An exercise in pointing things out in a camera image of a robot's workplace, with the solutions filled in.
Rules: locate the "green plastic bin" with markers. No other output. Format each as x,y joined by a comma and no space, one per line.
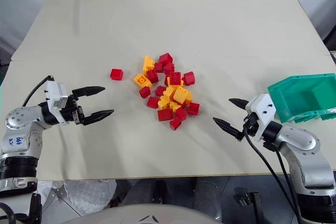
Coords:
302,98

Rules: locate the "clear bubble wrap sheet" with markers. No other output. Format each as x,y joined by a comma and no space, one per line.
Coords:
76,192

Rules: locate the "grey robot torso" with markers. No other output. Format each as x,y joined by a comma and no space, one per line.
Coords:
139,214

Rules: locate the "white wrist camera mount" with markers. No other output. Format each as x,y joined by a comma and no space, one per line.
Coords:
55,93
262,111

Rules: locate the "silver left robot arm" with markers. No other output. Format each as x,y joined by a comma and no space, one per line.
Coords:
19,127

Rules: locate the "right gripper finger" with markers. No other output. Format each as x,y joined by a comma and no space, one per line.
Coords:
239,102
227,127

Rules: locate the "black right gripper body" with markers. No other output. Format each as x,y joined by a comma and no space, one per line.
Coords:
251,125

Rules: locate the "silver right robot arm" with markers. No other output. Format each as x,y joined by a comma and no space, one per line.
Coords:
307,153

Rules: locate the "black metal bracket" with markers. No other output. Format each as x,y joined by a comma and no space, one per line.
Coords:
246,199

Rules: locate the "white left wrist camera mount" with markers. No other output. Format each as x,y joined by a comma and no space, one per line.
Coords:
55,93

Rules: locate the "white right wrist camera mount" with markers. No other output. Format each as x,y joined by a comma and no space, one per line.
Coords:
262,111

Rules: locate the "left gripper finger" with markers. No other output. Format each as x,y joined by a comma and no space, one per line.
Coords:
89,90
99,115

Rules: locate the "yellow plastic toy brick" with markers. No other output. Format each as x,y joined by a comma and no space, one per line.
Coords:
181,95
148,62
163,102
174,105
189,97
170,91
141,80

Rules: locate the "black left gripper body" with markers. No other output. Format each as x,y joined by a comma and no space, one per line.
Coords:
70,112

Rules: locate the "red toy block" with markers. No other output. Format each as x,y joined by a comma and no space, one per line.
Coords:
169,68
181,112
165,115
159,67
144,92
116,74
176,123
193,108
189,78
174,78
152,76
160,90
152,102
166,58

